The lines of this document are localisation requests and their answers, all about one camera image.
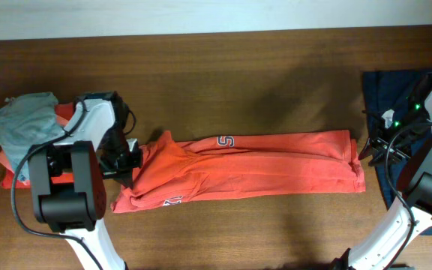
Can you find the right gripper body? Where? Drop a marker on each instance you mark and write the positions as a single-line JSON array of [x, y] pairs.
[[398, 148]]

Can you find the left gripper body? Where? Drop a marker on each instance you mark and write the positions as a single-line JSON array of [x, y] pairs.
[[117, 159]]

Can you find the orange-red printed t-shirt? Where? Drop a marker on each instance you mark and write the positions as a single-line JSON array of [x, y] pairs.
[[240, 167]]

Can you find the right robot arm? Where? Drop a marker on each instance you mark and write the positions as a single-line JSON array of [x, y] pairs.
[[410, 214]]

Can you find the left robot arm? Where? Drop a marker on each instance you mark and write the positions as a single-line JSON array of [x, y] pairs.
[[75, 211]]

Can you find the grey crumpled shirt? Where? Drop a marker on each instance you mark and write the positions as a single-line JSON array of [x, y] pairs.
[[25, 121]]

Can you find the red folded shirt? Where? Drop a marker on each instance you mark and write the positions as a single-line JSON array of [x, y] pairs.
[[66, 111]]

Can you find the salmon pink folded shirt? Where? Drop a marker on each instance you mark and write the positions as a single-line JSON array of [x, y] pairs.
[[3, 158]]

